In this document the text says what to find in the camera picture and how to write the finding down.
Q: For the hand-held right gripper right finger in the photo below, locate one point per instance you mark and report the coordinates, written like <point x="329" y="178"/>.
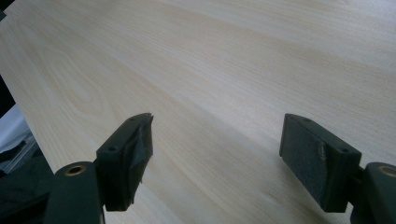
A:
<point x="314" y="161"/>

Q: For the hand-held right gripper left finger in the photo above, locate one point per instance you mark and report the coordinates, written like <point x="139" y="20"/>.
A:
<point x="123" y="165"/>

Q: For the dark cloth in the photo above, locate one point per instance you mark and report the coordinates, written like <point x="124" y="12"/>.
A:
<point x="21" y="186"/>

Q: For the white cloth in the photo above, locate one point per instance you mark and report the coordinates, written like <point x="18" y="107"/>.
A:
<point x="11" y="127"/>

